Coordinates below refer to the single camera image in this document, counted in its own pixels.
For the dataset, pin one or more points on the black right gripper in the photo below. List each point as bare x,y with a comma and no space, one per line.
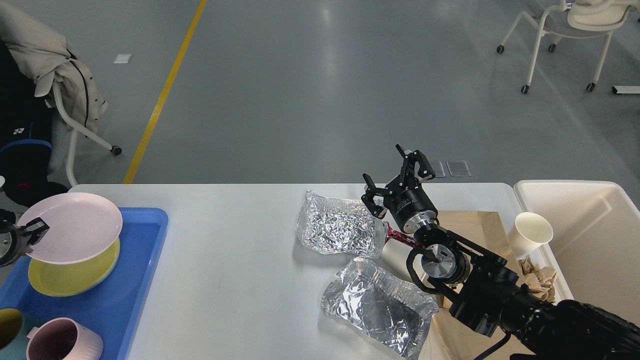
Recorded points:
410,208

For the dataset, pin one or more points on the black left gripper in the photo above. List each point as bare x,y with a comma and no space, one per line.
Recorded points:
13,237

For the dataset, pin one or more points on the pink plate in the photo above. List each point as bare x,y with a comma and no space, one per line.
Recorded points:
81,226

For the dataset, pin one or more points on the pink ribbed mug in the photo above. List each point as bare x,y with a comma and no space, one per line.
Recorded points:
63,338

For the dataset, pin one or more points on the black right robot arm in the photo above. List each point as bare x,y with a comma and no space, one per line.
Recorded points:
483,291

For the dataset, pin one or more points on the yellow plate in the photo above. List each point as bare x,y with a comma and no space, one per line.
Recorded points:
65,280

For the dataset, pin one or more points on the crumpled foil tray upper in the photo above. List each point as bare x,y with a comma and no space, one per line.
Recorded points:
332,226

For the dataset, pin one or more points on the crumpled foil tray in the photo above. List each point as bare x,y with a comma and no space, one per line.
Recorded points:
332,226
393,312

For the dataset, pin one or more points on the teal mug yellow inside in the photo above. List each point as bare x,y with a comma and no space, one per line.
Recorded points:
14,328

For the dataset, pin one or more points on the blue plastic tray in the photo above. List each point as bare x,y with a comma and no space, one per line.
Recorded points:
113,308

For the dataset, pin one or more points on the person in black clothes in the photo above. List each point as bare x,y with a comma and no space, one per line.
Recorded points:
25,137

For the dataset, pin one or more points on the white chair with jacket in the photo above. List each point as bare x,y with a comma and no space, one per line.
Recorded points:
76,130

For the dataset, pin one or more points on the crumpled foil tray lower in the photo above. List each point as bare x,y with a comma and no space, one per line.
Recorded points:
393,312

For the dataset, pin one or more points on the white paper cup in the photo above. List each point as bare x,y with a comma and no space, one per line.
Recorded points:
529,232

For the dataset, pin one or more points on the brown paper bag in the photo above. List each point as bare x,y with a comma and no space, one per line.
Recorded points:
451,339

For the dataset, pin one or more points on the crumpled brown paper ball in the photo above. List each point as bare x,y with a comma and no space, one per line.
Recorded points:
540,281

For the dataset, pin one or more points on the beige jacket on chair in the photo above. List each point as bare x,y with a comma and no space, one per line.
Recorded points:
39,51

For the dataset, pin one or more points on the white plastic bin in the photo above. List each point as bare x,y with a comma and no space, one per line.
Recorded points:
596,241

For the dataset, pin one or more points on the white chair on casters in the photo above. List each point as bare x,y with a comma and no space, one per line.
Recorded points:
576,19

